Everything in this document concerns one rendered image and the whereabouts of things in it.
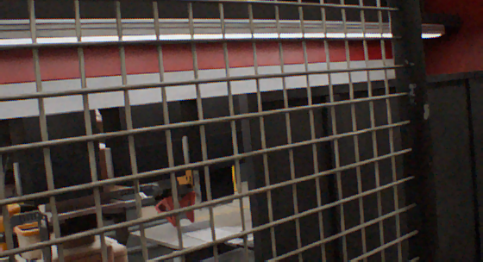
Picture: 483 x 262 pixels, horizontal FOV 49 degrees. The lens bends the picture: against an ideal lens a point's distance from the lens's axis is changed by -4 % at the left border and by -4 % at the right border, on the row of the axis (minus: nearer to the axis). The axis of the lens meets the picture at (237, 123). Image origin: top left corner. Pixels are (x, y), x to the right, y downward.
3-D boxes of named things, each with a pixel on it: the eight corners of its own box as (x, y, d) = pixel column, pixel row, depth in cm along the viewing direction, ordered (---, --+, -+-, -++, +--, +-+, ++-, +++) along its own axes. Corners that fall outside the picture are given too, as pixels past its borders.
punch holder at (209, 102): (232, 160, 140) (226, 95, 139) (255, 161, 133) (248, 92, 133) (184, 170, 130) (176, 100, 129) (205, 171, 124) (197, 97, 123)
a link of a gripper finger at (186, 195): (205, 215, 146) (192, 184, 149) (184, 221, 141) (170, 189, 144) (194, 225, 150) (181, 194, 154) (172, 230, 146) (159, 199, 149)
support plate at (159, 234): (184, 221, 158) (184, 218, 158) (244, 233, 138) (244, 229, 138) (129, 236, 147) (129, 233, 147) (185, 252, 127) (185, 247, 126)
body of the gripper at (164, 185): (194, 188, 149) (184, 164, 151) (162, 195, 142) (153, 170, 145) (184, 197, 153) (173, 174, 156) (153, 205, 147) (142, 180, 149)
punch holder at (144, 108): (166, 173, 127) (159, 102, 126) (187, 175, 121) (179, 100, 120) (109, 184, 117) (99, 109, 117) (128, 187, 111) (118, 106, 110)
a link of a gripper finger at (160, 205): (197, 217, 144) (184, 185, 147) (174, 223, 139) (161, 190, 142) (185, 227, 149) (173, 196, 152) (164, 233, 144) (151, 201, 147)
